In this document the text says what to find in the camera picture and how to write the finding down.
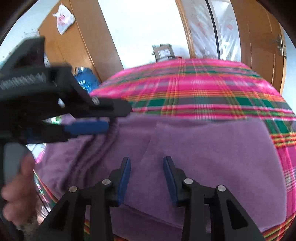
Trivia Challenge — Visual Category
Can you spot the patterned door curtain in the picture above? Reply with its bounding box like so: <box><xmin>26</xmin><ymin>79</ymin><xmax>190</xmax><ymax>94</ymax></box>
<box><xmin>182</xmin><ymin>0</ymin><xmax>241</xmax><ymax>62</ymax></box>

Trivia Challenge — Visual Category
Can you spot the cardboard box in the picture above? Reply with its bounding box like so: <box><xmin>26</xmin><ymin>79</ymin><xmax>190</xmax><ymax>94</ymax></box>
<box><xmin>152</xmin><ymin>44</ymin><xmax>175</xmax><ymax>62</ymax></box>

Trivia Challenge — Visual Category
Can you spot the purple fleece garment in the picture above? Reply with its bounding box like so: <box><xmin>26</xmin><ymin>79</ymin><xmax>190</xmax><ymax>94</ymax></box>
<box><xmin>34</xmin><ymin>113</ymin><xmax>290</xmax><ymax>241</ymax></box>

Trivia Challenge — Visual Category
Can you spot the wooden door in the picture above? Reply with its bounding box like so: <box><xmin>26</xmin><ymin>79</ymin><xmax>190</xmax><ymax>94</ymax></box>
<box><xmin>231</xmin><ymin>0</ymin><xmax>287</xmax><ymax>93</ymax></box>

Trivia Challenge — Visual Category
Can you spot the pink plaid bed sheet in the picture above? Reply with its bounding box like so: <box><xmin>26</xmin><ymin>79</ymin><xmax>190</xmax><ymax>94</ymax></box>
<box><xmin>35</xmin><ymin>59</ymin><xmax>295</xmax><ymax>240</ymax></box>

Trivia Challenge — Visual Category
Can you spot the person's left hand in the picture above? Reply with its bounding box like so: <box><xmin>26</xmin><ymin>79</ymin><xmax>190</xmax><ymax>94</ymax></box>
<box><xmin>1</xmin><ymin>153</ymin><xmax>37</xmax><ymax>226</ymax></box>

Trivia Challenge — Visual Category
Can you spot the metal door lock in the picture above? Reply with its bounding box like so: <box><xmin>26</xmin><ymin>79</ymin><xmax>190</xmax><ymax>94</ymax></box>
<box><xmin>273</xmin><ymin>35</ymin><xmax>287</xmax><ymax>59</ymax></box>

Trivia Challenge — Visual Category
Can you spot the white plastic bag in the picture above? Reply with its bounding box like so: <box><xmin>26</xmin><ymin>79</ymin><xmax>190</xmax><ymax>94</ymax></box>
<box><xmin>53</xmin><ymin>4</ymin><xmax>76</xmax><ymax>35</ymax></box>

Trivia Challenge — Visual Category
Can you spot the wooden wardrobe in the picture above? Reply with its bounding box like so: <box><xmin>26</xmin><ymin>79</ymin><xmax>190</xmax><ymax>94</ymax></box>
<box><xmin>39</xmin><ymin>0</ymin><xmax>123</xmax><ymax>82</ymax></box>

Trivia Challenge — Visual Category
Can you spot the blue tote bag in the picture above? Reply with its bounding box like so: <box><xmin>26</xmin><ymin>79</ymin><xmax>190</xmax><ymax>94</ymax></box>
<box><xmin>74</xmin><ymin>67</ymin><xmax>100</xmax><ymax>93</ymax></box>

